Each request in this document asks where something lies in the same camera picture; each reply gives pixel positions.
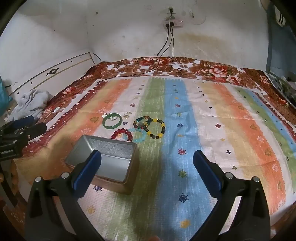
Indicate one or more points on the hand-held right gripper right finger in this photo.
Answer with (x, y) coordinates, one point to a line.
(207, 170)

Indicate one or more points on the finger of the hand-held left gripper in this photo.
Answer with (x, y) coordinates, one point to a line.
(22, 121)
(34, 131)

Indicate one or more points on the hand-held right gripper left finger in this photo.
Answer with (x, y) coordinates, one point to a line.
(87, 170)

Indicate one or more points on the rectangular metal tin box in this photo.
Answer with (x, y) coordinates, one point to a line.
(108, 162)

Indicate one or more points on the green jade bangle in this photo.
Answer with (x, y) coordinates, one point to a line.
(104, 124)

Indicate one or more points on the small gold earrings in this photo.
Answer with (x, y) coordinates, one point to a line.
(126, 115)

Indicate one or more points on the grey crumpled cloth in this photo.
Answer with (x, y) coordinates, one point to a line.
(30, 103)

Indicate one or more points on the striped colourful mat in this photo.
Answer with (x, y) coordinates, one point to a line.
(208, 129)

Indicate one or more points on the white headboard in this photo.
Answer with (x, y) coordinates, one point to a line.
(46, 69)

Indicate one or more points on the blue hanging cloth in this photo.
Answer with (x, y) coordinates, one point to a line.
(281, 46)

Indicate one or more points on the white power strip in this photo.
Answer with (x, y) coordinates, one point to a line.
(174, 23)

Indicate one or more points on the white striped object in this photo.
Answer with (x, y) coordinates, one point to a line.
(282, 19)

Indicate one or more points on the wall socket with plug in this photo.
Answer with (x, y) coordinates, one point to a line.
(171, 11)

